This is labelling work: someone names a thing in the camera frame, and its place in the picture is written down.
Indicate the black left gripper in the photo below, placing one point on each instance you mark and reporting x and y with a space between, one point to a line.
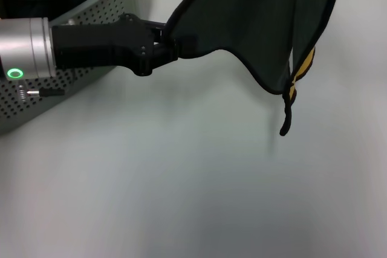
99 43

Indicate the dark green yellow-backed towel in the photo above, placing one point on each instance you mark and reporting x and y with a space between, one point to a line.
257 22

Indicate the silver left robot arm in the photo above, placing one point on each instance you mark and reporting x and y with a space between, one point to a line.
27 46

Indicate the grey perforated storage box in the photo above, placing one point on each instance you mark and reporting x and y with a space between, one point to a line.
99 7

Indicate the black and yellow towel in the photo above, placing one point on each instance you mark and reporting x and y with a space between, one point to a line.
36 5

